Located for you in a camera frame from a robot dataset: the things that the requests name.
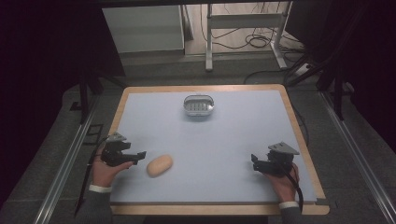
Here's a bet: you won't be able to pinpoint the person's left hand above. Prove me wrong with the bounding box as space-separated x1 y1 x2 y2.
91 145 134 189

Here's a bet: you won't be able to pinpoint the white plastic basket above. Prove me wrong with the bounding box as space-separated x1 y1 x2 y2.
182 94 216 118

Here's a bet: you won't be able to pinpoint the white metal stand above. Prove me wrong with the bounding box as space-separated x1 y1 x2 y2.
205 2 293 73

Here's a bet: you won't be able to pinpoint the black tripod stand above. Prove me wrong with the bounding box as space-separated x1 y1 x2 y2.
69 66 129 125
288 52 356 121

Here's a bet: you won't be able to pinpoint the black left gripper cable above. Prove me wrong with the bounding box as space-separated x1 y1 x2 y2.
74 136 110 217

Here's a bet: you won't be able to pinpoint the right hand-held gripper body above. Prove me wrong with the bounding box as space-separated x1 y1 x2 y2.
264 141 301 178

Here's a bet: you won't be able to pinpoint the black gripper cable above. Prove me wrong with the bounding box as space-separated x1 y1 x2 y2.
74 136 110 217
279 161 305 214

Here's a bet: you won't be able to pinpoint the light blue table mat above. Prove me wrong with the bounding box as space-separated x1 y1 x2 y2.
109 90 318 205

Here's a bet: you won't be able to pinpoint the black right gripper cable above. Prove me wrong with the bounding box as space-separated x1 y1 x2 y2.
279 161 305 214

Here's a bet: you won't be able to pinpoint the black floor cables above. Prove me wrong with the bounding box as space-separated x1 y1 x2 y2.
199 2 309 87

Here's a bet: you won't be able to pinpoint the aluminium floor rail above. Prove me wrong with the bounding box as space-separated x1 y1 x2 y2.
318 91 396 224
32 92 101 224

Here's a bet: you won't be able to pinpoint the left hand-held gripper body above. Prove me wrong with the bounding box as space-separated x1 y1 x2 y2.
100 132 132 167

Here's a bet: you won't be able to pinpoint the person's right hand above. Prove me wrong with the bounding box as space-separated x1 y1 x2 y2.
264 162 301 203

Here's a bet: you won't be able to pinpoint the white power strip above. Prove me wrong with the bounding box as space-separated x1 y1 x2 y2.
293 63 313 77

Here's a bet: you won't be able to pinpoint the wooden table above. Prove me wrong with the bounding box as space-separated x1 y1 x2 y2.
107 83 331 217

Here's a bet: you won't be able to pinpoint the white cabinet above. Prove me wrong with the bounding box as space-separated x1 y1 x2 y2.
102 5 186 54

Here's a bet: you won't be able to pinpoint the tan bread roll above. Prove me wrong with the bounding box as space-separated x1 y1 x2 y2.
146 154 174 178

